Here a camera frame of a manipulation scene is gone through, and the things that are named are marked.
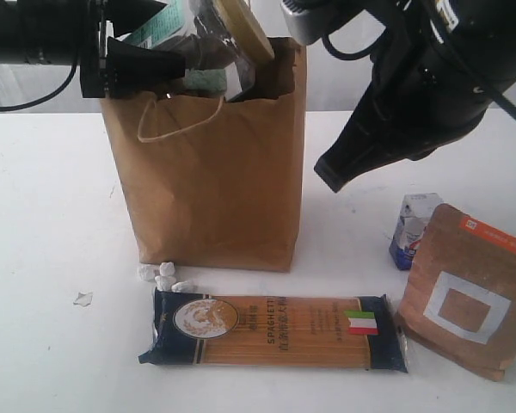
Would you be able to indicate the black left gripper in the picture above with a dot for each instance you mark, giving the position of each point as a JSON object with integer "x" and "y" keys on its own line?
{"x": 127, "y": 68}

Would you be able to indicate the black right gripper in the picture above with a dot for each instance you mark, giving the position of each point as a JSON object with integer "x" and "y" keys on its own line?
{"x": 418, "y": 101}

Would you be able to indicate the clear jar yellow lid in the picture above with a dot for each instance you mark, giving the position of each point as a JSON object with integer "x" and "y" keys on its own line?
{"x": 221, "y": 41}

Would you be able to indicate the brown kraft pouch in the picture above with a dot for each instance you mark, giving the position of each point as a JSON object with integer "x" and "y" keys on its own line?
{"x": 460, "y": 298}

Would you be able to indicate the spaghetti package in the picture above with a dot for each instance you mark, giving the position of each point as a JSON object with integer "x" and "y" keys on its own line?
{"x": 202, "y": 329}

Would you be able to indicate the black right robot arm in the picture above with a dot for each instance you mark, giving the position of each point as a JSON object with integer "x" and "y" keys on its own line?
{"x": 479, "y": 35}

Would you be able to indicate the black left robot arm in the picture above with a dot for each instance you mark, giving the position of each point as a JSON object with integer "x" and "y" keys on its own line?
{"x": 42, "y": 32}

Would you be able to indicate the brown paper bag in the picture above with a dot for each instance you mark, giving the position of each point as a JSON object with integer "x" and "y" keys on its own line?
{"x": 213, "y": 184}

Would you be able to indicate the white pebble cluster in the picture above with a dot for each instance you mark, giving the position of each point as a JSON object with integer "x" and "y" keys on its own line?
{"x": 163, "y": 276}

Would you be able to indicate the small blue white packet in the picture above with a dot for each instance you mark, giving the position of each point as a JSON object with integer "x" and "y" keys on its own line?
{"x": 414, "y": 216}

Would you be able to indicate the small clear plastic scrap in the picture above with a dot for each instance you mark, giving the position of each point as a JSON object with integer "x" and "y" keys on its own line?
{"x": 83, "y": 299}

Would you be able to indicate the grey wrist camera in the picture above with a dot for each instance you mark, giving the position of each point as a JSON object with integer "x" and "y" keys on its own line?
{"x": 308, "y": 21}

